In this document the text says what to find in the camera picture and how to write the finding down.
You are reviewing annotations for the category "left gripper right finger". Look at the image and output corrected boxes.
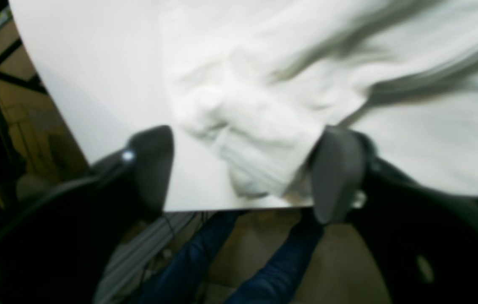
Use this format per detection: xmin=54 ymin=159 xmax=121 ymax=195
xmin=308 ymin=126 xmax=478 ymax=304

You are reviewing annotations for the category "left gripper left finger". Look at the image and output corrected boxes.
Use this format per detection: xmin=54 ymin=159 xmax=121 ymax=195
xmin=0 ymin=125 xmax=175 ymax=304

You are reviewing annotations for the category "grey t-shirt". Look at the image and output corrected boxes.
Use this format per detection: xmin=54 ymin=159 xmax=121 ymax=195
xmin=157 ymin=0 xmax=478 ymax=196

